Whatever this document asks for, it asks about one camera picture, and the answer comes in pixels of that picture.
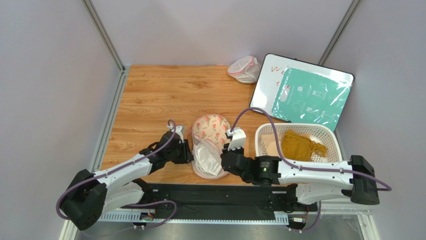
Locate white bra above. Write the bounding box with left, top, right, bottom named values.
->
left=192, top=143, right=226, bottom=180

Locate floral mesh laundry bag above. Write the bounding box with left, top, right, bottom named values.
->
left=190, top=113, right=233, bottom=180

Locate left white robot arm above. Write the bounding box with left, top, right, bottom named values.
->
left=56, top=131, right=194, bottom=231

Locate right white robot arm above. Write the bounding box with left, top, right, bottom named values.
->
left=220, top=149, right=380, bottom=205

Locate beige bra in basket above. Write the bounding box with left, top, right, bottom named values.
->
left=259, top=133, right=279, bottom=157

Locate white mesh bag pink trim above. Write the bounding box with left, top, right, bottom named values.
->
left=227, top=55, right=262, bottom=84

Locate mustard yellow garment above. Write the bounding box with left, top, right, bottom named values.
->
left=281, top=129, right=328, bottom=162

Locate white plastic basket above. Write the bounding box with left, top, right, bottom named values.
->
left=255, top=123, right=343, bottom=163

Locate teal instruction sheet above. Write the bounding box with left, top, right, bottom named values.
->
left=270, top=67, right=354, bottom=132

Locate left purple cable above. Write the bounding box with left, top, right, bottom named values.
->
left=55, top=119, right=178, bottom=230

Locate purple cable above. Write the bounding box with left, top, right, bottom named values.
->
left=229, top=107, right=393, bottom=233
left=55, top=119, right=178, bottom=230

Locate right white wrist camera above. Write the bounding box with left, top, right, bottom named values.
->
left=225, top=127, right=247, bottom=151

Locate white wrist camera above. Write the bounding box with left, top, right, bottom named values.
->
left=225, top=127, right=247, bottom=151
left=167, top=123, right=185, bottom=143

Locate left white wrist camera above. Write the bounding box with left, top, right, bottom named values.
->
left=167, top=123, right=185, bottom=143

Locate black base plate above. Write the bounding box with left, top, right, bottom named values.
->
left=112, top=180, right=320, bottom=222

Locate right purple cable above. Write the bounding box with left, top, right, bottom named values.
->
left=229, top=107, right=393, bottom=233

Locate whiteboard with black frame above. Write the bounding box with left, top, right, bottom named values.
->
left=249, top=53, right=355, bottom=116

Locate aluminium rail frame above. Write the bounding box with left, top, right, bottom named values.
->
left=61, top=199, right=371, bottom=240

